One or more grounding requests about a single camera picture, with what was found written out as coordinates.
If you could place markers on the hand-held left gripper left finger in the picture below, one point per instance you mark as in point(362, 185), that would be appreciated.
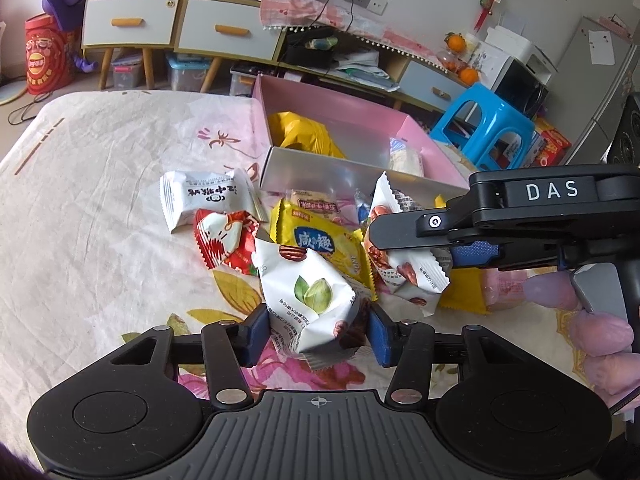
point(258, 336)

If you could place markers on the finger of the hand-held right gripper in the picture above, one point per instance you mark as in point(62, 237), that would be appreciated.
point(400, 230)
point(475, 254)

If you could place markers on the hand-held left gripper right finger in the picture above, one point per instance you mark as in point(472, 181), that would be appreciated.
point(381, 341)

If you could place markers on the white pecan print snack packet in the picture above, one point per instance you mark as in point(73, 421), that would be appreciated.
point(400, 270)

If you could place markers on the white pistachio print snack packet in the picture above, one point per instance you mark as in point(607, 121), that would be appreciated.
point(310, 305)

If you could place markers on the pink cardboard box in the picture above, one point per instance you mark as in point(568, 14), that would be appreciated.
point(350, 120)

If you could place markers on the person's right hand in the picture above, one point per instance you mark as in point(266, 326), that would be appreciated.
point(600, 335)

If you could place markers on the plain yellow snack packet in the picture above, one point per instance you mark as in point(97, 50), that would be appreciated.
point(465, 290)

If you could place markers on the small clear candy wrapper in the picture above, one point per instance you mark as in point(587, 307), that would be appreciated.
point(363, 206)

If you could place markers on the pink snack packet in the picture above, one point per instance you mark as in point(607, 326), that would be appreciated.
point(505, 287)

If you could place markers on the red snack carton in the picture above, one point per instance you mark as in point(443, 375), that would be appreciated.
point(550, 142)

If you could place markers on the clear cake packet in box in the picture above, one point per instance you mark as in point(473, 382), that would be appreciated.
point(406, 157)

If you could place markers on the yellow cracker packet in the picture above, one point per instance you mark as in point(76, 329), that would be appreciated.
point(320, 235)

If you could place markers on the beige biscuit packet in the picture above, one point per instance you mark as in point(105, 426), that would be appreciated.
point(322, 207)

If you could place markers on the black speaker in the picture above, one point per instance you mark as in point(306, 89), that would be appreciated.
point(627, 132)

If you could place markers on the red and white snack packet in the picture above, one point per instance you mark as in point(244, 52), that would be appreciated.
point(225, 240)

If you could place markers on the blue plastic stool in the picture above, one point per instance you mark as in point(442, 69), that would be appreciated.
point(480, 115)

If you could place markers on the black microwave oven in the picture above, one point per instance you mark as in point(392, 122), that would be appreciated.
point(520, 87)

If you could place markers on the silver refrigerator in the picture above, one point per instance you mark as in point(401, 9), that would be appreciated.
point(595, 85)

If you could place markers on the yellow packet in box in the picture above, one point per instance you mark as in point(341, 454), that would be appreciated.
point(305, 135)

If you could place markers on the orange fruit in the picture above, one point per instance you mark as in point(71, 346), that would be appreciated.
point(469, 76)
point(456, 42)

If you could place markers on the low wooden tv stand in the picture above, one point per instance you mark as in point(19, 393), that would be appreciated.
point(425, 85)

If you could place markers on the white packet with black lettering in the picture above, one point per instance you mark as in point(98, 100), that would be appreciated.
point(205, 197)

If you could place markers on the floral tablecloth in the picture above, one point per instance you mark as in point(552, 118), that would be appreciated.
point(100, 220)

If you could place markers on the black bag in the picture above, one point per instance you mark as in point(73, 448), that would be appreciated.
point(310, 47)

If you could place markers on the pink checked cloth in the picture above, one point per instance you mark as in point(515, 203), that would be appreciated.
point(350, 25)

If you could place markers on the clear storage bin blue lid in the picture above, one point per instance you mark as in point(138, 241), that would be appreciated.
point(187, 72)

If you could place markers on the wooden cabinet with white drawers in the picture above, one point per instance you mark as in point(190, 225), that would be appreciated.
point(210, 25)

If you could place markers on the clear storage bin grey lid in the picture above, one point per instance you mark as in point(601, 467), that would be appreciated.
point(127, 71)

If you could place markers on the red cylindrical gift tin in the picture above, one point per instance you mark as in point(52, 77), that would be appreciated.
point(47, 55)

